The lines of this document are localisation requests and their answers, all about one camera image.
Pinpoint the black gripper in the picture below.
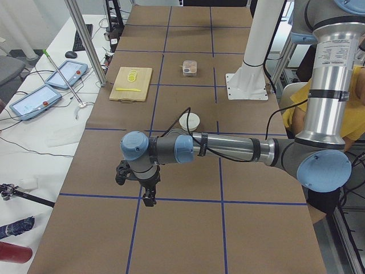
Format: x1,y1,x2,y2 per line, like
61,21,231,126
115,160,160,207

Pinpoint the clear plastic egg box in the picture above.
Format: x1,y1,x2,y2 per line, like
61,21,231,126
182,60,197,76

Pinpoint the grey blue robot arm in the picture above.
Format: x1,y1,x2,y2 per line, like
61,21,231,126
115,1,364,207

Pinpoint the white small box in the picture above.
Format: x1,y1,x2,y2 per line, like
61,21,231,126
19,178,38,192

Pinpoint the white bowl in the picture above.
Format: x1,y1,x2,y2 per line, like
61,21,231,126
179,112,200,132

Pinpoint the yellow plastic knife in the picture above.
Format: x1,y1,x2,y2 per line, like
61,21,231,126
114,87,141,92

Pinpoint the bamboo cutting board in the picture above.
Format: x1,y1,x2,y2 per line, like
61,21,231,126
109,67,152,102

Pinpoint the metal grabber stick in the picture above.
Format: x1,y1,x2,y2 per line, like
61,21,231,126
43,50,94,120

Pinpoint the folded blue umbrella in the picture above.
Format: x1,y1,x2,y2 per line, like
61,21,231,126
0,216,35,239

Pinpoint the black tripod rod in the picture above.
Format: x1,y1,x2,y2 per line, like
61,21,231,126
1,184,55,208

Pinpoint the blue teach pendant near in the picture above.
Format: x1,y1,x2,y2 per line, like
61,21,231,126
10,84,62,121

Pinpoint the blue teach pendant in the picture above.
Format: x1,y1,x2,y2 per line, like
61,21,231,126
45,60,88,90
10,84,62,121

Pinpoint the blue teach pendant far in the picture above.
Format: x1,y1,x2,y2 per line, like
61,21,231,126
45,60,88,90

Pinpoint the red cylinder bottle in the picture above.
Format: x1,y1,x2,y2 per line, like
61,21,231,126
1,242,33,264

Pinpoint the black computer mouse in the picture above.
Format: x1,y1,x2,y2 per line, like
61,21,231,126
64,51,78,59

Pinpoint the person in yellow shirt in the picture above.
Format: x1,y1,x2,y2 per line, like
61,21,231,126
282,42,365,215

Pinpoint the black keyboard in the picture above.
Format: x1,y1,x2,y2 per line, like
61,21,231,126
72,23,94,52

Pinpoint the grey office chair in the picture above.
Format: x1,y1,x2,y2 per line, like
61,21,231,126
1,53,26,86

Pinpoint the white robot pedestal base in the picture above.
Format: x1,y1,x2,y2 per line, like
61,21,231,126
226,0,286,100

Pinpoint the aluminium frame post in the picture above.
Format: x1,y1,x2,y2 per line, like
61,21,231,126
65,0,106,87

